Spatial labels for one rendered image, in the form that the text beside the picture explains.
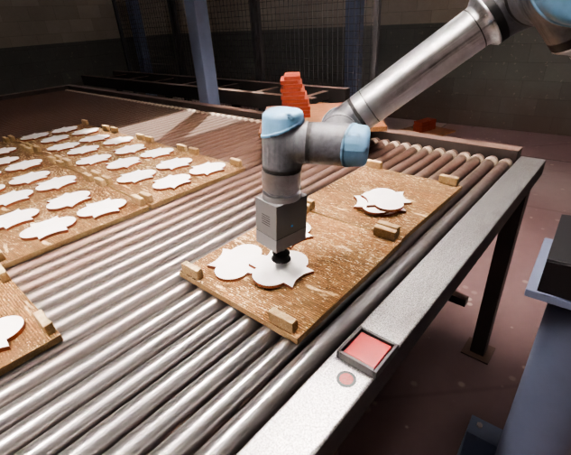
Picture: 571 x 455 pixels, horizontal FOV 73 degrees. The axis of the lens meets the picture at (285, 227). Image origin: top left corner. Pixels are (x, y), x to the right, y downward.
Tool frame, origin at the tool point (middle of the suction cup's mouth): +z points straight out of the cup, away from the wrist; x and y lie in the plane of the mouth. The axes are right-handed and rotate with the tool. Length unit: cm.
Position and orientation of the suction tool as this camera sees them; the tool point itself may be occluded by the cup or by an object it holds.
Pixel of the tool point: (280, 258)
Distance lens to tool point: 83.7
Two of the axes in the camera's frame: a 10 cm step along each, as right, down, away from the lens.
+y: -7.3, 3.4, -5.9
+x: 6.8, 3.8, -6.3
